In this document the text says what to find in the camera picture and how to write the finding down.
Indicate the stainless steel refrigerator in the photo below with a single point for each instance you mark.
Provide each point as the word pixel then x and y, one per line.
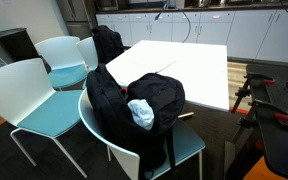
pixel 74 13

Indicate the white kitchen cabinet run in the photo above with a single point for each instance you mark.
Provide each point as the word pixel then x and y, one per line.
pixel 244 33

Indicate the small beige rod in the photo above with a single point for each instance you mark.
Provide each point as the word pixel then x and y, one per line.
pixel 185 115

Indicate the white chair teal seat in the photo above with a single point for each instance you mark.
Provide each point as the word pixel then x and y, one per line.
pixel 187 143
pixel 59 50
pixel 88 51
pixel 14 90

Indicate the dark microwave oven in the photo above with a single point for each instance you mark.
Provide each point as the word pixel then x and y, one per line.
pixel 106 4

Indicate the closed black backpack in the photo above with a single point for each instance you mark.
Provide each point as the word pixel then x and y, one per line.
pixel 105 43

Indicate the black trash bin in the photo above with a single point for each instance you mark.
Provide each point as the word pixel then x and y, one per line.
pixel 15 45

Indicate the large open black backpack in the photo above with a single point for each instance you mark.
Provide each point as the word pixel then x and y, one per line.
pixel 110 110

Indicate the light blue cloth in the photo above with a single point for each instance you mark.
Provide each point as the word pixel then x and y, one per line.
pixel 142 113

